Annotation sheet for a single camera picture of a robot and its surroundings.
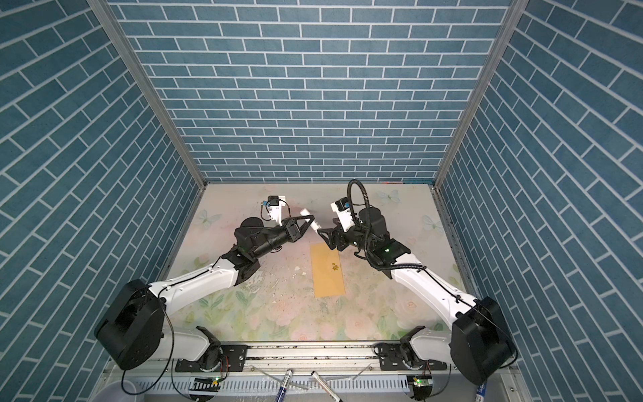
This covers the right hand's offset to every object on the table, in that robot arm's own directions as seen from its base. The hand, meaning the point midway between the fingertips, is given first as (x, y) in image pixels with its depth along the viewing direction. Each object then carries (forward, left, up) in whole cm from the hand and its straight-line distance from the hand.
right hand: (324, 223), depth 78 cm
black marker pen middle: (-40, -4, -23) cm, 46 cm away
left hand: (-1, +3, +3) cm, 4 cm away
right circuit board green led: (-37, -32, -29) cm, 56 cm away
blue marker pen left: (-43, +8, -22) cm, 49 cm away
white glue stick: (-2, +3, +2) cm, 4 cm away
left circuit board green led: (-42, +31, -26) cm, 58 cm away
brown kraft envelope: (-6, 0, -23) cm, 24 cm away
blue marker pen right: (-37, -46, -23) cm, 64 cm away
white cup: (-46, +50, -16) cm, 70 cm away
